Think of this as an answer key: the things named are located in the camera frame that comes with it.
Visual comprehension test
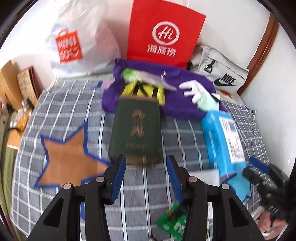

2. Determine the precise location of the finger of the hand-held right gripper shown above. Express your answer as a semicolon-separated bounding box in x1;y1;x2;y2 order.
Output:
242;168;269;193
248;157;272;175

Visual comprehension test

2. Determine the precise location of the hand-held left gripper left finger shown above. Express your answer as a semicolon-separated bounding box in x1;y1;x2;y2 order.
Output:
28;154;127;241

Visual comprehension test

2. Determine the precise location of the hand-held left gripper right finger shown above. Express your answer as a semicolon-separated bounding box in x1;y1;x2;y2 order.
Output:
166;155;265;241

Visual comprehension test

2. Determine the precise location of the blue tissue pack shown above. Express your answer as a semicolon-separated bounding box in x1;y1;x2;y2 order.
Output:
200;110;247;177

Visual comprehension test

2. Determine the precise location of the dark green tin box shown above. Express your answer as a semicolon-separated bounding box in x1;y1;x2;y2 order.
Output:
108;96;164;166

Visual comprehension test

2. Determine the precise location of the white glove with green cuff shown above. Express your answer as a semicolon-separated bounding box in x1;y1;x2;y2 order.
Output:
179;80;221;112

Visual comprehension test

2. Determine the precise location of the yellow black striped packet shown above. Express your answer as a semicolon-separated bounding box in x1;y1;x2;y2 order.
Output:
121;81;166;107

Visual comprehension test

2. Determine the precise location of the clear plastic bag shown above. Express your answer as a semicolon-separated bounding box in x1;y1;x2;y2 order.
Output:
136;70;178;91

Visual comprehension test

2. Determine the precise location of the person's right hand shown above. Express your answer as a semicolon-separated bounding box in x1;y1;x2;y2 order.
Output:
257;206;290;235

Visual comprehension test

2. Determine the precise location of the green printed packet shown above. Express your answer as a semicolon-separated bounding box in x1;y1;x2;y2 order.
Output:
154;203;188;241

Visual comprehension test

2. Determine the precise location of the purple towel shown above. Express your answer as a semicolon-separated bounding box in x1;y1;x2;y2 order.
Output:
102;58;228;121

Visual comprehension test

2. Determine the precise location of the grey checkered star blanket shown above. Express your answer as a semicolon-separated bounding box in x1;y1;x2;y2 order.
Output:
9;76;267;241

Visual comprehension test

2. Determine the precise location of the grey waist bag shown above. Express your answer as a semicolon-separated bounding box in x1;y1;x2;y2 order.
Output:
188;45;250;96

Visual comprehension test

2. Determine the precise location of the wooden nightstand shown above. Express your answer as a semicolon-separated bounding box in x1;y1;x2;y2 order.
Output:
6;108;33;151

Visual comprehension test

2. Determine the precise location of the green bed sheet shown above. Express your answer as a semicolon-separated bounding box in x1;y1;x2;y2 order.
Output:
0;111;22;233

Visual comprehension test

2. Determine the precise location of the brown hardcover book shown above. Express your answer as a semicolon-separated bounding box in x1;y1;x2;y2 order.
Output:
16;66;40;105

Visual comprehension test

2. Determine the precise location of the white plastic shopping bag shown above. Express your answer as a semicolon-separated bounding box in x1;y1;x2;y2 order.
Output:
45;0;123;77

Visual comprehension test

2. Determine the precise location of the red paper bag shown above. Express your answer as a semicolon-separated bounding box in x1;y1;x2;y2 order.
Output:
126;0;207;70

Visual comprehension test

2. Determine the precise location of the wooden headboard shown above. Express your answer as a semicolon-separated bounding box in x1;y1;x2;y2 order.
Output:
0;60;22;110

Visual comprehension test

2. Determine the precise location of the brown wooden door frame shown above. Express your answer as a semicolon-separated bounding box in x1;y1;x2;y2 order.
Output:
236;13;279;97

